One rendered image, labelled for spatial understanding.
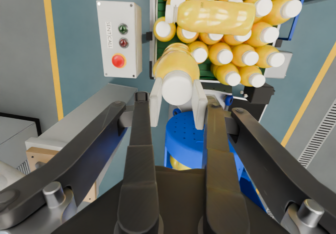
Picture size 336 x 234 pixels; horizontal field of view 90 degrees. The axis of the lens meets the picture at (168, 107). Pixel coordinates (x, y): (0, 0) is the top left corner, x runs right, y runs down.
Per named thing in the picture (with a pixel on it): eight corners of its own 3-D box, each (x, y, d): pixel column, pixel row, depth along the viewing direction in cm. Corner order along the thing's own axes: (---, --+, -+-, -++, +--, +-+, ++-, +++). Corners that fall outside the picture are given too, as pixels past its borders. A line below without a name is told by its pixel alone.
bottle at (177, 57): (177, 79, 41) (176, 119, 24) (155, 58, 39) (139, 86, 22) (199, 58, 38) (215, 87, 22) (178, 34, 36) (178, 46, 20)
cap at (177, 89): (176, 105, 23) (176, 111, 22) (156, 86, 22) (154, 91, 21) (198, 86, 22) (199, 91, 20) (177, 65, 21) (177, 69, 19)
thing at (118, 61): (113, 66, 50) (112, 67, 49) (112, 54, 49) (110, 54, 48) (125, 67, 50) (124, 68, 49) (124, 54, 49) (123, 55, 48)
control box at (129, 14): (114, 69, 61) (103, 76, 51) (109, 5, 52) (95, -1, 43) (142, 71, 61) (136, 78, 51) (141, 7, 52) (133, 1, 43)
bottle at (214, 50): (219, 37, 64) (234, 39, 47) (222, 55, 67) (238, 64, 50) (200, 44, 65) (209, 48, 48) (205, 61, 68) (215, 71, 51)
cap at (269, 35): (257, 35, 46) (260, 35, 45) (270, 23, 45) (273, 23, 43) (266, 45, 47) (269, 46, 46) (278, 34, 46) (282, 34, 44)
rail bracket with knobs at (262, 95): (236, 94, 73) (245, 103, 64) (240, 77, 70) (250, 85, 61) (259, 95, 73) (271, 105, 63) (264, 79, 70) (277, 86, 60)
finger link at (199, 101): (199, 99, 14) (208, 100, 14) (193, 78, 21) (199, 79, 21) (195, 130, 16) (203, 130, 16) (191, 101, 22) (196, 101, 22)
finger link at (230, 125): (209, 117, 13) (248, 120, 13) (202, 94, 18) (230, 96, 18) (207, 133, 14) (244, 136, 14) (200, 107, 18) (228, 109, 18)
